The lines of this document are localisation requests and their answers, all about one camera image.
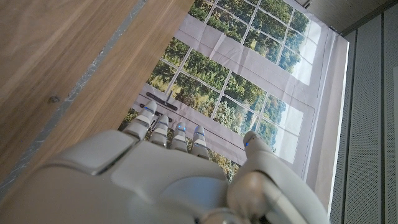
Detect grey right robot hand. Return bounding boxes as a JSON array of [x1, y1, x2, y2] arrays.
[[0, 100, 330, 224]]

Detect printed forest window backdrop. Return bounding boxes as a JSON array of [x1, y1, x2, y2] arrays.
[[118, 0, 349, 215]]

